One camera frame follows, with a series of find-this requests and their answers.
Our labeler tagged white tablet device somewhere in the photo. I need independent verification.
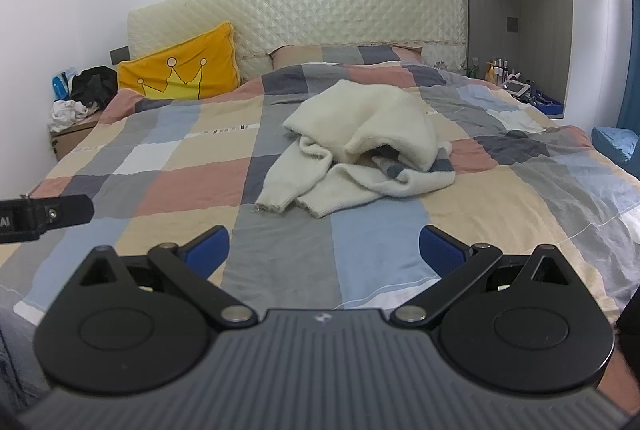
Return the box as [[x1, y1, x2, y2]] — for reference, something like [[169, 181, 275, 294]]
[[502, 80, 530, 99]]

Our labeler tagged plaid bed pillow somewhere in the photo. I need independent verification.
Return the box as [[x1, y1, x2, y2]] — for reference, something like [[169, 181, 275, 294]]
[[270, 45, 422, 69]]

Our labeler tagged cream quilted headboard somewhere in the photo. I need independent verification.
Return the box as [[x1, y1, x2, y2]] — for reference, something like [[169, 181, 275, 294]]
[[127, 0, 468, 80]]

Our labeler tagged yellow crown pillow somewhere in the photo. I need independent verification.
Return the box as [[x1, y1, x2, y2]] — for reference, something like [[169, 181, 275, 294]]
[[117, 21, 241, 100]]

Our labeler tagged blue fabric bundle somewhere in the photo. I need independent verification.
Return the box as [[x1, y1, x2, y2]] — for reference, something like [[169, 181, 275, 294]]
[[591, 127, 640, 177]]

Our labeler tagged dark wall switch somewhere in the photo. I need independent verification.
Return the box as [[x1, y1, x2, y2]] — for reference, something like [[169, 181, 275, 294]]
[[506, 17, 518, 33], [110, 45, 130, 66]]

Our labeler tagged blue plastic bag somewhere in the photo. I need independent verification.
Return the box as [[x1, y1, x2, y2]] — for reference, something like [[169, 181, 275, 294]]
[[51, 67, 77, 100]]

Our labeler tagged blue tray of items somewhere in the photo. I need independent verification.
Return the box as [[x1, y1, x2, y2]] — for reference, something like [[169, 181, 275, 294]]
[[524, 88, 564, 118]]

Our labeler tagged wooden nightstand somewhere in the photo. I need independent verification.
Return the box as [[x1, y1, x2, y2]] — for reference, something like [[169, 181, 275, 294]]
[[50, 111, 102, 161]]

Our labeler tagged black clothing pile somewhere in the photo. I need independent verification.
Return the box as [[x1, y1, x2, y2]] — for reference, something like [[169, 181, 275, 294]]
[[70, 66, 118, 110]]

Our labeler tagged white fluffy striped sweater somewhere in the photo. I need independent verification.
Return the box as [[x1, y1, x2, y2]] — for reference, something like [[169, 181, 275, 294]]
[[256, 80, 456, 219]]

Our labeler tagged patchwork plaid duvet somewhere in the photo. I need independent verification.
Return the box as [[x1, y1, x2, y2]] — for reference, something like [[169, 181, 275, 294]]
[[1, 62, 639, 324]]

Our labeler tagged dark wall switch right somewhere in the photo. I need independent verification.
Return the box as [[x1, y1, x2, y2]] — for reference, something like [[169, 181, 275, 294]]
[[506, 17, 518, 33]]

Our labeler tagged blue curtain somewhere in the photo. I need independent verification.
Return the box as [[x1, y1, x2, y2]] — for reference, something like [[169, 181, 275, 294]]
[[617, 0, 640, 134]]

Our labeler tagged dark wall switch left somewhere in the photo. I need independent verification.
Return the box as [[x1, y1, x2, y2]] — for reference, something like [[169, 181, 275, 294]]
[[110, 45, 130, 66]]

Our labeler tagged white crumpled cloth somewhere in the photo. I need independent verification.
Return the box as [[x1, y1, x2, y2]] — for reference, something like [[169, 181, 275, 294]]
[[48, 99, 100, 133]]

